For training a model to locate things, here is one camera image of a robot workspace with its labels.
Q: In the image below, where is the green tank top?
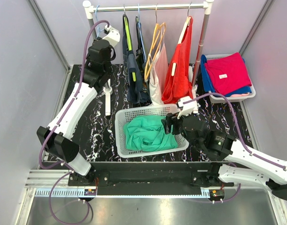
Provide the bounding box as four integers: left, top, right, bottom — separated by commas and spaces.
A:
123, 115, 178, 152

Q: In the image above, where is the blue grey tank top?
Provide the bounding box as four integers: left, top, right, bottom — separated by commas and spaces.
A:
122, 15, 143, 104

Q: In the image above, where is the lime green hanger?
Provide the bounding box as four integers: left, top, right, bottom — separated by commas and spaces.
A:
123, 6, 137, 82

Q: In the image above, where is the light blue wire hanger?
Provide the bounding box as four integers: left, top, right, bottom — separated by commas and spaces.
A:
94, 5, 105, 38

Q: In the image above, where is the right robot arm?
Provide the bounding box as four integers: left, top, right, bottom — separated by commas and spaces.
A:
179, 115, 287, 201

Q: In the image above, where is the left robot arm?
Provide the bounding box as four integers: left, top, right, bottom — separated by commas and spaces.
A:
37, 72, 189, 186

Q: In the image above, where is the red tank top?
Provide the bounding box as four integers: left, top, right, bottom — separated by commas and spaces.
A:
161, 15, 197, 105

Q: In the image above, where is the olive printed tank top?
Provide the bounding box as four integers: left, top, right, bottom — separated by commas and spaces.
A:
135, 15, 150, 101

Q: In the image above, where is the white wooden hanger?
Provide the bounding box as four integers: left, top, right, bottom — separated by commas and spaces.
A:
171, 4, 193, 77

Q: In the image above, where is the pink tank top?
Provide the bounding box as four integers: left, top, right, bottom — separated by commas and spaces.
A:
149, 42, 169, 106

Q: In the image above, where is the yellow hanger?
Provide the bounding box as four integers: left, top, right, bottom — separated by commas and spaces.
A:
144, 4, 166, 81

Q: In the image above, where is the blue folded shirt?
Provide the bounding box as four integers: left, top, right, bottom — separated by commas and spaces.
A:
200, 54, 253, 98

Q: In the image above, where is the white laundry basket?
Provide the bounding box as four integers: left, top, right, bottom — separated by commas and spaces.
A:
115, 104, 189, 158

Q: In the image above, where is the magenta folded shirt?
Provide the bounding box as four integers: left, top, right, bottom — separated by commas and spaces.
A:
204, 52, 253, 96

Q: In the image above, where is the grey basket with clothes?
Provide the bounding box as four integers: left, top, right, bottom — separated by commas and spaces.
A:
200, 54, 256, 102

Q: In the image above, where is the black marble mat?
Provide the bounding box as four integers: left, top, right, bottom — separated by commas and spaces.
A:
72, 64, 238, 162

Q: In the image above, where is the clothes rack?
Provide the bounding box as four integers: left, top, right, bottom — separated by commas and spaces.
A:
83, 0, 214, 107

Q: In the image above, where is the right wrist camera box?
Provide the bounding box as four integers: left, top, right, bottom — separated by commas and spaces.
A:
177, 96, 198, 119

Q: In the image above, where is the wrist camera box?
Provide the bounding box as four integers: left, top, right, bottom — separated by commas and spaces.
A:
177, 96, 198, 119
102, 25, 121, 47

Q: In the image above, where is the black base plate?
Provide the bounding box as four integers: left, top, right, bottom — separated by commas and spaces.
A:
68, 162, 247, 198

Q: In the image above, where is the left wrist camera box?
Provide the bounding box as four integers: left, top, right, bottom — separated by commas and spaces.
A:
102, 25, 121, 47

